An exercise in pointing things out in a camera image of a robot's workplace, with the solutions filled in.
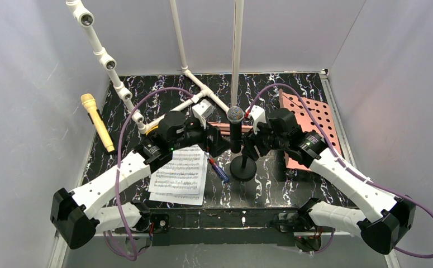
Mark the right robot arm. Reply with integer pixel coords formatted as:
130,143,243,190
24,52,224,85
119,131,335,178
243,106,416,255

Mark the black microphone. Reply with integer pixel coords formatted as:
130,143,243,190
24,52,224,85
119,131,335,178
227,106,256,182

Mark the sheet music page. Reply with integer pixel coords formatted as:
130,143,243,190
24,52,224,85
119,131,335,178
149,145,207,194
150,168,207,205

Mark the pink music stand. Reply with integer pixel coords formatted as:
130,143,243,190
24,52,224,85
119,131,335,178
207,88,344,171

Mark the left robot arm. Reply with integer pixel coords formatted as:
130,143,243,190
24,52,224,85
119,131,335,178
50,111,231,250

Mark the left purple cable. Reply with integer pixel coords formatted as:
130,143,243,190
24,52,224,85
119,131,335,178
103,87,197,261

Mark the aluminium frame rail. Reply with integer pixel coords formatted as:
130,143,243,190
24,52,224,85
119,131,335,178
47,210,402,268

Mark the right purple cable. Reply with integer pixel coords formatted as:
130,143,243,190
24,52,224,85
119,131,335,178
246,83,433,259

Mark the white PVC pipe frame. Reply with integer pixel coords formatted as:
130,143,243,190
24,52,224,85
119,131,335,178
65,0,246,135

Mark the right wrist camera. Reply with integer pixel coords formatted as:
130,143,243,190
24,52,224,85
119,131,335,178
245,105,266,134

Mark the yellow toy microphone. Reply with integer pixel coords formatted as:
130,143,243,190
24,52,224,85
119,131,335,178
80,93,115,153

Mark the blue red screwdriver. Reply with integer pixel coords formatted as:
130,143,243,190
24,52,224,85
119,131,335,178
204,152,230,183

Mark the purple cable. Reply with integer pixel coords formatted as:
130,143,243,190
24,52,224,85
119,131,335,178
103,87,197,261
246,83,433,259

